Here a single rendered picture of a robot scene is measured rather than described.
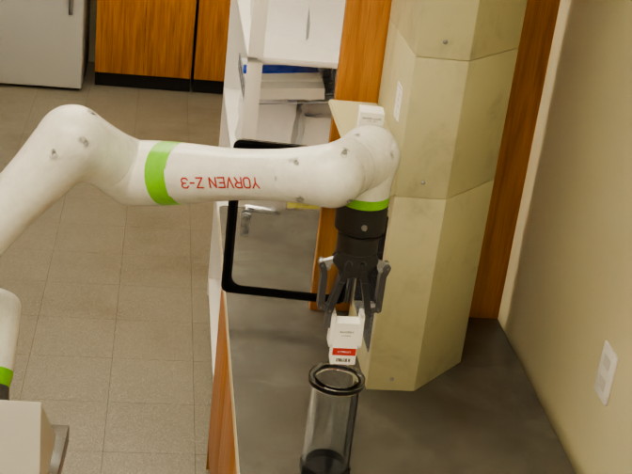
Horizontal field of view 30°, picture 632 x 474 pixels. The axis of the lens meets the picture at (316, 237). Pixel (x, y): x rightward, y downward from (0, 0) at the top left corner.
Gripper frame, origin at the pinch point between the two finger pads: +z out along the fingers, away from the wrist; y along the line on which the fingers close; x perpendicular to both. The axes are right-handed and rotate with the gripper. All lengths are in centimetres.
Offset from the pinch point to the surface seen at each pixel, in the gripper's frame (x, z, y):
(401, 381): -32.2, 30.3, -20.1
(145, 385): -182, 127, 37
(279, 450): -7.0, 32.7, 8.8
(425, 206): -32.3, -12.4, -19.4
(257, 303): -71, 33, 10
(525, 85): -70, -29, -48
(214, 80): -533, 117, 6
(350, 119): -50, -24, -4
